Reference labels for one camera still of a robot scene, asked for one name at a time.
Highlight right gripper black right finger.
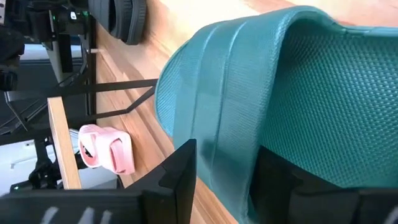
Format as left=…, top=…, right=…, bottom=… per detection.
left=248, top=145, right=360, bottom=224

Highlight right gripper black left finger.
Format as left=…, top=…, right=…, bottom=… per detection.
left=126, top=138, right=198, bottom=224

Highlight pink rubber slide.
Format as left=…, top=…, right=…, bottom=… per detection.
left=77, top=124, right=136, bottom=175

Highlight green rubber slide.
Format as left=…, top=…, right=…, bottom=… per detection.
left=154, top=5, right=398, bottom=224

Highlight black rubber slide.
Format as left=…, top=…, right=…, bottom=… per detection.
left=88, top=0, right=147, bottom=46

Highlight wooden shelf with black legs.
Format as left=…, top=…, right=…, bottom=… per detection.
left=47, top=78, right=159, bottom=190

